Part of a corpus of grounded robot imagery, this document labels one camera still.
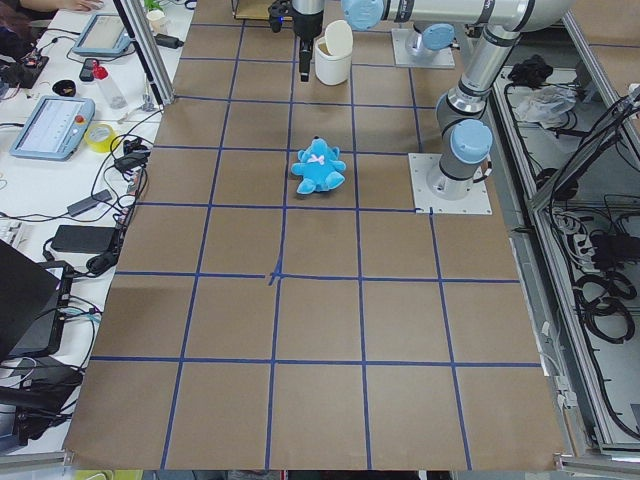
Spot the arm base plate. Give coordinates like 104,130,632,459
391,23,455,69
408,153,492,215

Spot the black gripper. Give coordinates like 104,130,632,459
291,0,325,82

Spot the far blue teach pendant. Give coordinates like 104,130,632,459
72,13,131,58

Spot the blue teddy bear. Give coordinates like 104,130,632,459
291,136,346,195

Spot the yellow tape roll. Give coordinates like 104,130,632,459
83,123,116,153

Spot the white trash can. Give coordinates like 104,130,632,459
314,20,353,86

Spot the near blue teach pendant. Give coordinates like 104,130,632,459
9,96,95,161

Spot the aluminium frame post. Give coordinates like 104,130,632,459
113,0,175,106

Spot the black power adapter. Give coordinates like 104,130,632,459
51,225,117,254

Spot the clear bottle red cap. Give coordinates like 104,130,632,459
92,60,127,109

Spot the blue teach pendant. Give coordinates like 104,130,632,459
72,13,131,58
9,96,95,161

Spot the crumpled white cloth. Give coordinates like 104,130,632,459
514,86,577,128

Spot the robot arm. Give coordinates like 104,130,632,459
341,0,573,200

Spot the black remote phone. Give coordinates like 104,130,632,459
79,58,99,83

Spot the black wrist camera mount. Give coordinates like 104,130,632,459
268,0,291,33

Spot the black laptop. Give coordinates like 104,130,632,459
1,242,73,360

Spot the white paper cup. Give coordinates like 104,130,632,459
146,10,168,35

